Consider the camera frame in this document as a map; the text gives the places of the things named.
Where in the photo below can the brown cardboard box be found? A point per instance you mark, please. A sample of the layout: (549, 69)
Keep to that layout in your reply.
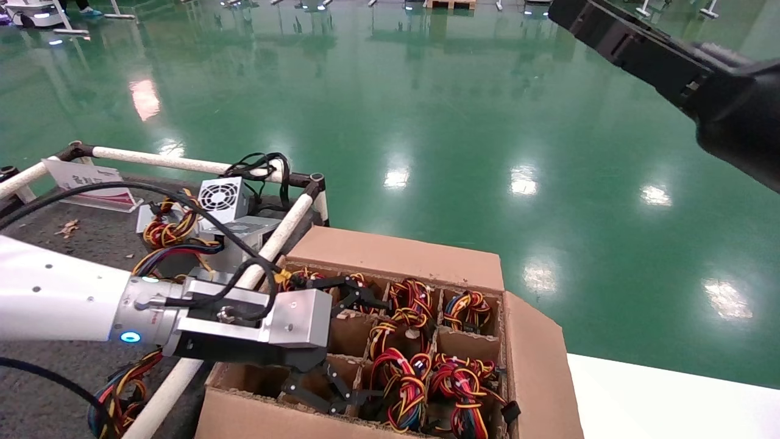
(396, 256)

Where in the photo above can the wooden pallet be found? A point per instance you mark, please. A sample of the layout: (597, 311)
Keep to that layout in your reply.
(451, 3)

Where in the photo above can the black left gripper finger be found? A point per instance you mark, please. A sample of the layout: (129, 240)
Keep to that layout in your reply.
(338, 396)
(356, 297)

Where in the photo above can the silver power supply with fan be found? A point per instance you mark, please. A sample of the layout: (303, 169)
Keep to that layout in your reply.
(222, 198)

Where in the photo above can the grey felt cart mat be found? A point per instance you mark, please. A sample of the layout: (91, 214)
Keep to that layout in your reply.
(91, 225)

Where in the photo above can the small wood debris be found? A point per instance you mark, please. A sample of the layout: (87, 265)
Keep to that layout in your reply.
(66, 228)

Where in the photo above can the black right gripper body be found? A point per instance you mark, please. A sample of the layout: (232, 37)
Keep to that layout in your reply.
(743, 116)

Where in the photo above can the white stand foot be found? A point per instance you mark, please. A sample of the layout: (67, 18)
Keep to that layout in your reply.
(70, 29)
(710, 11)
(643, 9)

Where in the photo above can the person with blue shoes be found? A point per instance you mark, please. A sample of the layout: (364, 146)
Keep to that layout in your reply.
(90, 10)

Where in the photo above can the white pipe cart frame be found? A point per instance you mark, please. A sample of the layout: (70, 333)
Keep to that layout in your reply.
(286, 231)

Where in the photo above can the silver power supply box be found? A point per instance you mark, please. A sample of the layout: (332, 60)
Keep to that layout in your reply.
(146, 218)
(250, 235)

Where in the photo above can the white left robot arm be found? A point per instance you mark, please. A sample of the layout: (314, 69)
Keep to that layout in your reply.
(55, 292)

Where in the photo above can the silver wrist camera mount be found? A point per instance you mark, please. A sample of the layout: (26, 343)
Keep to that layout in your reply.
(298, 317)

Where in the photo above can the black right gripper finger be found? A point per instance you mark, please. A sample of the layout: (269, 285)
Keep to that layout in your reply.
(640, 52)

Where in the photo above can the white red sign stand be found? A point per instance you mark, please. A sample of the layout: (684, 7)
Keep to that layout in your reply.
(91, 183)

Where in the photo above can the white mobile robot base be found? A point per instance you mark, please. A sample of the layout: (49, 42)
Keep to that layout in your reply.
(30, 12)

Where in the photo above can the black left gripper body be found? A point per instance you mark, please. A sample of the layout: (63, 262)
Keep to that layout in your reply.
(244, 353)

